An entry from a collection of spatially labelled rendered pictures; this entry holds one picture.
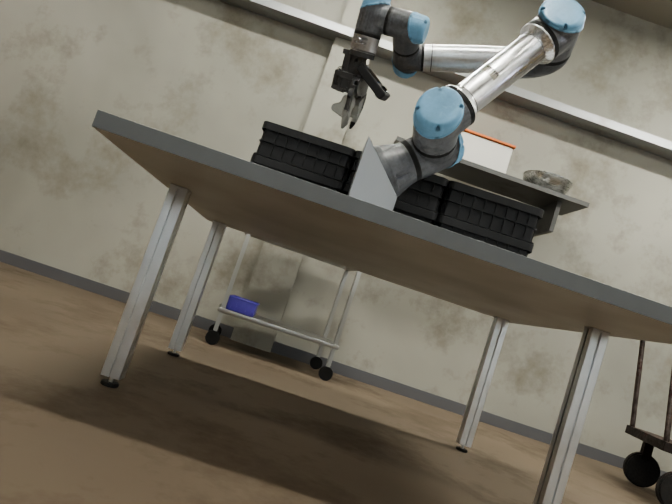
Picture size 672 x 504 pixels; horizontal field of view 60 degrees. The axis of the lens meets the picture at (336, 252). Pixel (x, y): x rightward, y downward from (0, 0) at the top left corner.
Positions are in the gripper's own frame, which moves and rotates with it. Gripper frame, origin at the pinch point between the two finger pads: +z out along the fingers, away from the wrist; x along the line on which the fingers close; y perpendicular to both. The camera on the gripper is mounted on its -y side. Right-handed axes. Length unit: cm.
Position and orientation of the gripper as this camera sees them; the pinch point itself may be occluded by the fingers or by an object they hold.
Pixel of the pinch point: (349, 124)
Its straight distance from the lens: 172.4
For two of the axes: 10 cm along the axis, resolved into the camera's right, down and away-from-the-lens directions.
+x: -4.3, 1.8, -8.8
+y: -8.6, -3.7, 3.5
